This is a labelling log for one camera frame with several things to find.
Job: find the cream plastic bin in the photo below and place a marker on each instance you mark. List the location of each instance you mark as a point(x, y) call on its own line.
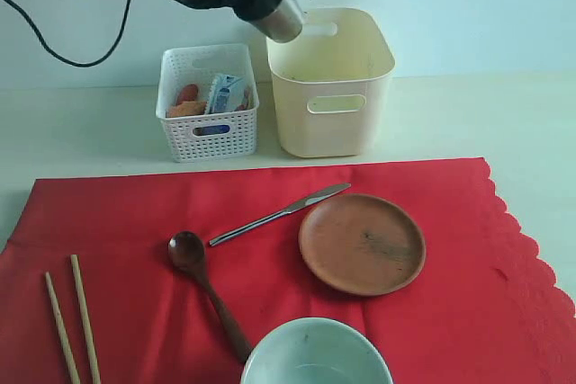
point(330, 84)

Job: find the orange fried chicken piece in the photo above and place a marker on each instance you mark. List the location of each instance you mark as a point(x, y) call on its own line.
point(186, 108)

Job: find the brown wooden plate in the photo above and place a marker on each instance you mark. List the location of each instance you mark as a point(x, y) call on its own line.
point(362, 245)

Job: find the stainless steel cup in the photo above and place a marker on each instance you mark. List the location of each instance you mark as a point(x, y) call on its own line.
point(284, 24)

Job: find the silver table knife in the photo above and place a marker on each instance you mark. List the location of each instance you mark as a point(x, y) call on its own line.
point(300, 204)

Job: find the pale blue ceramic bowl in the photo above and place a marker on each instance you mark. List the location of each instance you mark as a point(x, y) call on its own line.
point(315, 350)

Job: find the red scalloped table cloth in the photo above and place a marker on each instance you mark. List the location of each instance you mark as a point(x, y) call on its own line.
point(484, 309)

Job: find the red sausage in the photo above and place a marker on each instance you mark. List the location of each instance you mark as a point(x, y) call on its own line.
point(188, 93)

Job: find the blue white milk carton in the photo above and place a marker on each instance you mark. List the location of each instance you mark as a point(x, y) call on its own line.
point(226, 94)

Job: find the white woven plastic basket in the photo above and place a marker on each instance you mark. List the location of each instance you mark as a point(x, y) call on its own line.
point(208, 136)

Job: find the dark wooden spoon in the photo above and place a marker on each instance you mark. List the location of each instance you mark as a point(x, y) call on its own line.
point(187, 254)

